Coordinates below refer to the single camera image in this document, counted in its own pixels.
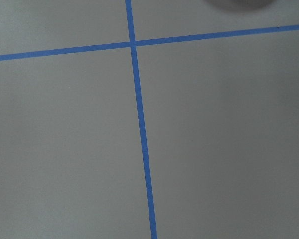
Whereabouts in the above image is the pink plate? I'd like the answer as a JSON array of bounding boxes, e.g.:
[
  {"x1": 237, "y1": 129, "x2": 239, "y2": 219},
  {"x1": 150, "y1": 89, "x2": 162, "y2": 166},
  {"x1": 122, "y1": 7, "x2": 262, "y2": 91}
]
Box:
[{"x1": 206, "y1": 0, "x2": 275, "y2": 11}]

